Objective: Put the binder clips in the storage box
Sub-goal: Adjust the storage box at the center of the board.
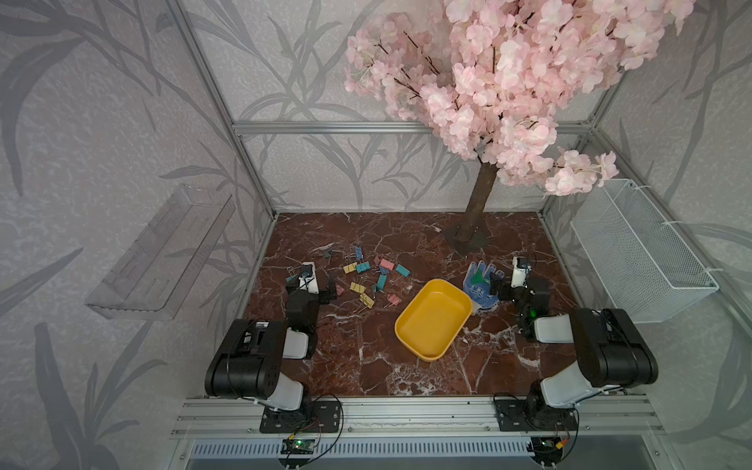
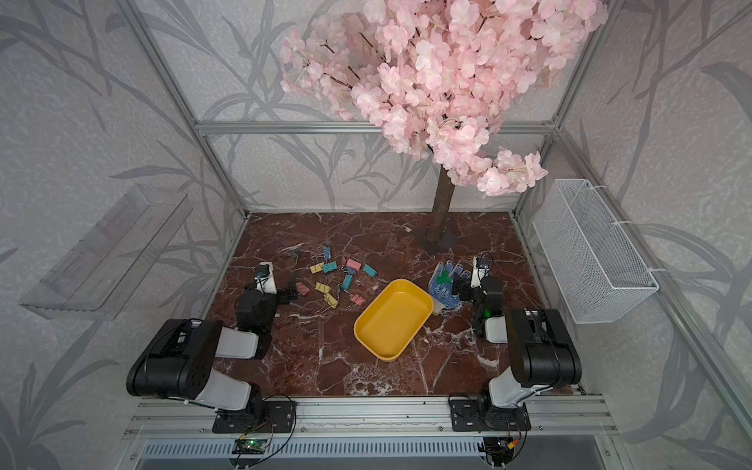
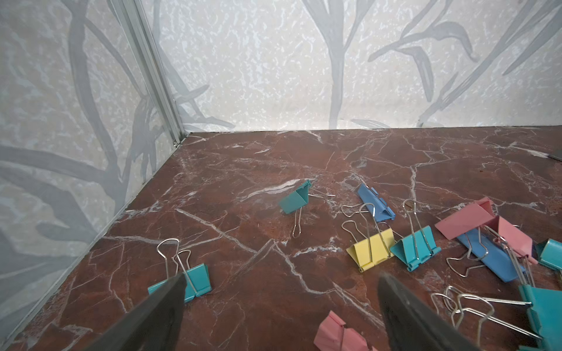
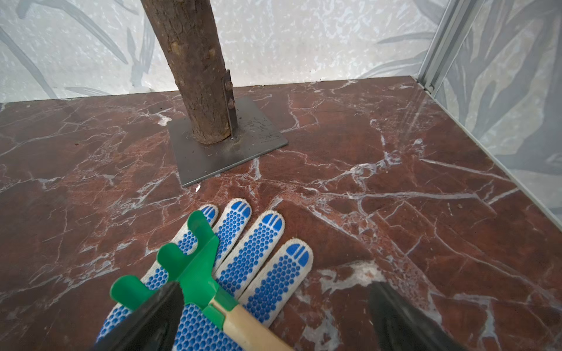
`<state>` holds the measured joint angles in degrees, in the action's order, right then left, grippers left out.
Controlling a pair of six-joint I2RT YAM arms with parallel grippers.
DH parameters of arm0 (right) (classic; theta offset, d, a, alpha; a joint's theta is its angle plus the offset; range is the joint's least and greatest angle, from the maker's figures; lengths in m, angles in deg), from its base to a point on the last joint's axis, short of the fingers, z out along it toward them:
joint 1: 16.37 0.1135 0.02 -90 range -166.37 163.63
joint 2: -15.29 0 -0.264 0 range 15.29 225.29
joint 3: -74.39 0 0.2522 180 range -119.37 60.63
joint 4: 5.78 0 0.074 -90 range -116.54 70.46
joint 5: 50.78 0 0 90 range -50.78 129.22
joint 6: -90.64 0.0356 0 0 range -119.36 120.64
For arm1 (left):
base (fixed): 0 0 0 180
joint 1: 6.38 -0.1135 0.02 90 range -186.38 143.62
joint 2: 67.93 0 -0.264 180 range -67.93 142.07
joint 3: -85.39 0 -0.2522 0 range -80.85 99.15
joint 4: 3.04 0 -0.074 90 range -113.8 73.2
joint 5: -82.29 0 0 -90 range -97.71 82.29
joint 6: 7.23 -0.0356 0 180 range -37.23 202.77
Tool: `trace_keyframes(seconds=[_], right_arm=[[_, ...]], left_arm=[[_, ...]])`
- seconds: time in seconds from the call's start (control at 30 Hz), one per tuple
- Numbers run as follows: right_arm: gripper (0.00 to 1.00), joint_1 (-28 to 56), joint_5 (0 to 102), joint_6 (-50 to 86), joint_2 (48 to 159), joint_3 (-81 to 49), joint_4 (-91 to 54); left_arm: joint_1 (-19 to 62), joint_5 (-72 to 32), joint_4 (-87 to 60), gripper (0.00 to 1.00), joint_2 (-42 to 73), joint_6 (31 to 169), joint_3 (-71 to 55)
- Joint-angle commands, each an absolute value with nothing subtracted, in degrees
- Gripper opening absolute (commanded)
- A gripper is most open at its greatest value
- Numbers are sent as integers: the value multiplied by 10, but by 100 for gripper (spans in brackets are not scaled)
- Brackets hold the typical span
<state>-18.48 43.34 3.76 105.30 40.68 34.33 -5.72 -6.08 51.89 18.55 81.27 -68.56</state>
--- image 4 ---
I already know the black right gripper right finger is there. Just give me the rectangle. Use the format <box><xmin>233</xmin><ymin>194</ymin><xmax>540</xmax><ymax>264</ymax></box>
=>
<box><xmin>368</xmin><ymin>282</ymin><xmax>465</xmax><ymax>351</ymax></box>

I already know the grey metal tree base plate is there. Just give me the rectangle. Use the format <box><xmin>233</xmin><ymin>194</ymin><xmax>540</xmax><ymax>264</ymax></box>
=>
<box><xmin>167</xmin><ymin>97</ymin><xmax>288</xmax><ymax>187</ymax></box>

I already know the artificial pink cherry blossom tree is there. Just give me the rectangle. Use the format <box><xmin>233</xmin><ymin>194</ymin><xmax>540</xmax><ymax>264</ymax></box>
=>
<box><xmin>141</xmin><ymin>0</ymin><xmax>231</xmax><ymax>145</ymax></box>

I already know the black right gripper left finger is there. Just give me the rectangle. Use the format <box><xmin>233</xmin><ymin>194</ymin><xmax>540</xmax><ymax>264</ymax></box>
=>
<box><xmin>91</xmin><ymin>282</ymin><xmax>184</xmax><ymax>351</ymax></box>

